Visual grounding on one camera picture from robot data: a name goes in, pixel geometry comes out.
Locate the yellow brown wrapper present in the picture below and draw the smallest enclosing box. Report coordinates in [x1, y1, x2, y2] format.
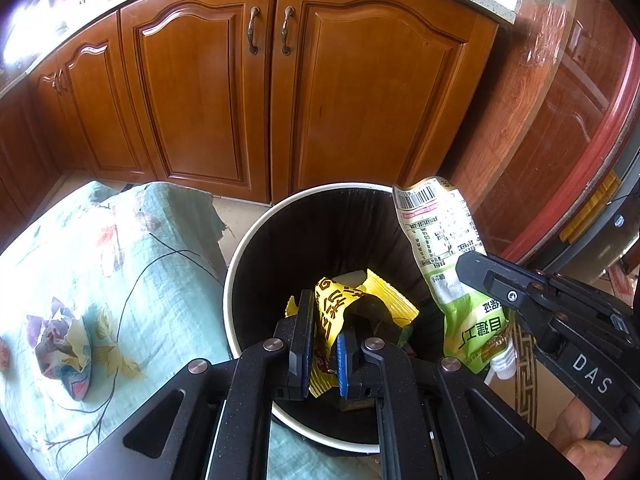
[309, 269, 419, 398]

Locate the green snack pouch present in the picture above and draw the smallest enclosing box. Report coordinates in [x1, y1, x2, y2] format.
[393, 177, 518, 380]

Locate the white blue paper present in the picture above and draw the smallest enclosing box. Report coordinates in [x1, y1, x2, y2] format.
[26, 297, 92, 402]

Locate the white rimmed black trash bin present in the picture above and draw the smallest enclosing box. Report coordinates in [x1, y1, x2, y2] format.
[224, 183, 444, 453]

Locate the right hand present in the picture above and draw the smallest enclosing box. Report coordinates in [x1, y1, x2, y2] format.
[548, 398, 627, 480]

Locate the red framed glass door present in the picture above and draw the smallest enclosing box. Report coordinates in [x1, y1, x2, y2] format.
[442, 0, 639, 268]

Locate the light blue floral tablecloth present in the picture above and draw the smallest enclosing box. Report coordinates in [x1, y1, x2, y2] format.
[0, 180, 381, 480]

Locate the crumpled red white paper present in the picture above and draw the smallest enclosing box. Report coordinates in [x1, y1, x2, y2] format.
[0, 338, 11, 372]

